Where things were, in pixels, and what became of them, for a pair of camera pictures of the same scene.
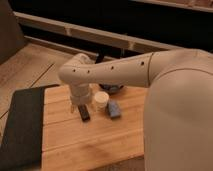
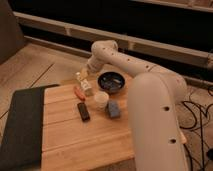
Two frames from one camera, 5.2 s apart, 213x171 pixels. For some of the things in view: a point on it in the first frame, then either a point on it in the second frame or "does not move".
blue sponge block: (113, 109) does not move
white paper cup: (101, 100) does not move
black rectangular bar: (84, 113) does not move
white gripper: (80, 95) to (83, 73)
